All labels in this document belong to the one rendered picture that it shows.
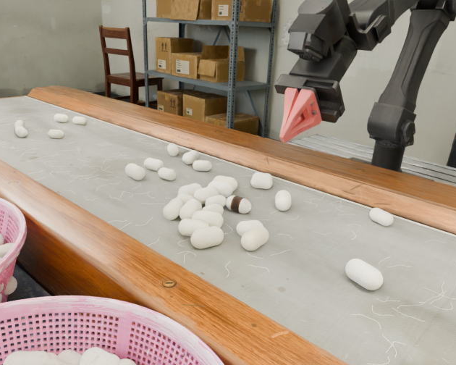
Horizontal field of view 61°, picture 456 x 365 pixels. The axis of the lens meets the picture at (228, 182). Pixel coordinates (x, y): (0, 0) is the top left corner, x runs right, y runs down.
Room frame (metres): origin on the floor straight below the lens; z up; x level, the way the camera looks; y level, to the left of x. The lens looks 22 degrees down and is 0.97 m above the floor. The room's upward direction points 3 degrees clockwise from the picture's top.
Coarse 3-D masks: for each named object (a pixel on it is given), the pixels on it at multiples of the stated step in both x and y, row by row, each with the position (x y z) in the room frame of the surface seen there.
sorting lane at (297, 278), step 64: (0, 128) 0.80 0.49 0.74; (64, 128) 0.83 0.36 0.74; (64, 192) 0.49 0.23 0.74; (128, 192) 0.50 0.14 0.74; (256, 192) 0.53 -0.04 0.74; (320, 192) 0.54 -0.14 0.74; (192, 256) 0.35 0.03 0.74; (256, 256) 0.35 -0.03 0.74; (320, 256) 0.36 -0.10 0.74; (384, 256) 0.37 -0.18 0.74; (448, 256) 0.37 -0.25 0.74; (320, 320) 0.26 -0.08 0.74; (384, 320) 0.27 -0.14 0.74; (448, 320) 0.27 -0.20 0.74
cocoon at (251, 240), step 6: (258, 228) 0.38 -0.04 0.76; (264, 228) 0.38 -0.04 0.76; (246, 234) 0.37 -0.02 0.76; (252, 234) 0.36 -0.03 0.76; (258, 234) 0.37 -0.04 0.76; (264, 234) 0.37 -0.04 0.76; (246, 240) 0.36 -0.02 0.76; (252, 240) 0.36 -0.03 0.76; (258, 240) 0.36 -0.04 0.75; (264, 240) 0.37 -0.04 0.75; (246, 246) 0.36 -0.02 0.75; (252, 246) 0.36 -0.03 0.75; (258, 246) 0.36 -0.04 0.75
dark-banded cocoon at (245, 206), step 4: (232, 196) 0.46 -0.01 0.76; (228, 200) 0.46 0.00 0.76; (244, 200) 0.45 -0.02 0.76; (248, 200) 0.46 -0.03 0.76; (228, 204) 0.46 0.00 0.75; (240, 204) 0.45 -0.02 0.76; (244, 204) 0.45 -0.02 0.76; (248, 204) 0.45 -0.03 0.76; (228, 208) 0.46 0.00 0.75; (240, 208) 0.45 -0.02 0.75; (244, 208) 0.45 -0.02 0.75; (248, 208) 0.45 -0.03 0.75; (240, 212) 0.45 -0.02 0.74; (244, 212) 0.45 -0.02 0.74
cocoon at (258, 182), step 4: (256, 176) 0.54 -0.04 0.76; (260, 176) 0.55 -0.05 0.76; (252, 180) 0.54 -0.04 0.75; (256, 180) 0.54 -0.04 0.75; (260, 180) 0.54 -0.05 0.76; (264, 180) 0.54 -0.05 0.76; (268, 180) 0.54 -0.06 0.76; (252, 184) 0.54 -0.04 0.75; (256, 184) 0.54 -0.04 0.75; (260, 184) 0.53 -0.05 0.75; (264, 184) 0.53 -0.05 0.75; (268, 184) 0.53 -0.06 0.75; (272, 184) 0.54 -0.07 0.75; (264, 188) 0.54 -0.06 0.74; (268, 188) 0.54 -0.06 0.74
